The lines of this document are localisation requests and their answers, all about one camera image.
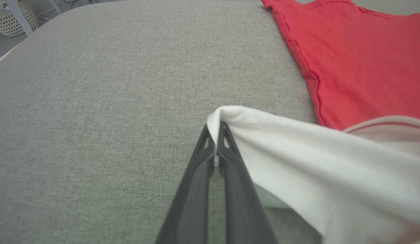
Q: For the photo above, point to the grey metal frame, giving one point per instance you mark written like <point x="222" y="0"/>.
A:
<point x="20" y="18"/>

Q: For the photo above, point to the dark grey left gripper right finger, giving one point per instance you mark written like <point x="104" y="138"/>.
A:
<point x="243" y="217"/>

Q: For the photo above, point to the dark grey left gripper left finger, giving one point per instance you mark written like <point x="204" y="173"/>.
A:
<point x="189" y="210"/>

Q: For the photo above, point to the grey fabric sofa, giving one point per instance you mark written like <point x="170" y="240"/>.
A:
<point x="94" y="118"/>

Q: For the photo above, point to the white perforated laundry basket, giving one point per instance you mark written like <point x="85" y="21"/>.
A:
<point x="8" y="24"/>

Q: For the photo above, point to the red white garment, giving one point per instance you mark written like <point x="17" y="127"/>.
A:
<point x="348" y="61"/>

